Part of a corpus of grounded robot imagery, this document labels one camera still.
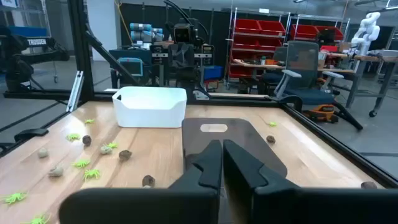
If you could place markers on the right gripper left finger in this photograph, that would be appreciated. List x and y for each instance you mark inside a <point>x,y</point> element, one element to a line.
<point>192,202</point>

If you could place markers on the silver aluminium bar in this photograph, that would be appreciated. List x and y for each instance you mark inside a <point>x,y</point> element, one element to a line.
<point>75,90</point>

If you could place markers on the wooden workbench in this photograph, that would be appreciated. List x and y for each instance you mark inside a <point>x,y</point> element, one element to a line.
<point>373,58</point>

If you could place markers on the green plastic toy spider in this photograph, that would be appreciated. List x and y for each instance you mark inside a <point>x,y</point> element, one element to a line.
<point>81,163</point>
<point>38,219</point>
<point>112,145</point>
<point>272,124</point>
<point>91,174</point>
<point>89,121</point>
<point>73,137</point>
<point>14,197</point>

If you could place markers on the shelf rack with red bins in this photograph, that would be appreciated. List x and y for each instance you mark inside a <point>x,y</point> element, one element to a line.
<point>248,26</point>
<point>303,31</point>

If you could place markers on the teal framed screen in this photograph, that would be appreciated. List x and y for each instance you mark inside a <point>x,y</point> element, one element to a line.
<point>130,67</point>

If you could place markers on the dark grey translucent bin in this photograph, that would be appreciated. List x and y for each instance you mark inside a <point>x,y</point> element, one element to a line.
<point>242,137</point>

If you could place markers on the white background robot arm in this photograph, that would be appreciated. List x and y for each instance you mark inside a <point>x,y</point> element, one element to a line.
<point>368,29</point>

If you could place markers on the white plastic bin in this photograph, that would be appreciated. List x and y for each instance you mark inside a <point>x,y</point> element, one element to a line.
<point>149,115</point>

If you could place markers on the orange black power tool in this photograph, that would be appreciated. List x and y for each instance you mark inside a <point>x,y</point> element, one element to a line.
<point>321,112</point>

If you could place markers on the black background robot arm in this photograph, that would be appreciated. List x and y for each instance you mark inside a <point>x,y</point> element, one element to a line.
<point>37,42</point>

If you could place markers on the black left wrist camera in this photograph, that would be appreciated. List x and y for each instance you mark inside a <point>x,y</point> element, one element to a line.
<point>183,33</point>

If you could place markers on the office chair base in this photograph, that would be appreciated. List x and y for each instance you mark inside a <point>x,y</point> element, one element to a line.
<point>303,59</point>

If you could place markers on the black table clamp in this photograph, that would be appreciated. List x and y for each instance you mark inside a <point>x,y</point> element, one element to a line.
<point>31,134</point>

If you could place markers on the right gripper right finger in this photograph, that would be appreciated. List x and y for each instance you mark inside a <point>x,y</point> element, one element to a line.
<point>280,205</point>

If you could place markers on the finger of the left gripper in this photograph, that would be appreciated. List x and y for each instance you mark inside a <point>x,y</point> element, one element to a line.
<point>188,57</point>
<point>176,57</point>

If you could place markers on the blue crate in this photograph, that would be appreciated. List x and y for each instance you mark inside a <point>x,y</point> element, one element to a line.
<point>213,72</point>

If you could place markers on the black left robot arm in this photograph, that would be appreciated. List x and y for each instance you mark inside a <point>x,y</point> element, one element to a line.
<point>191,79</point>

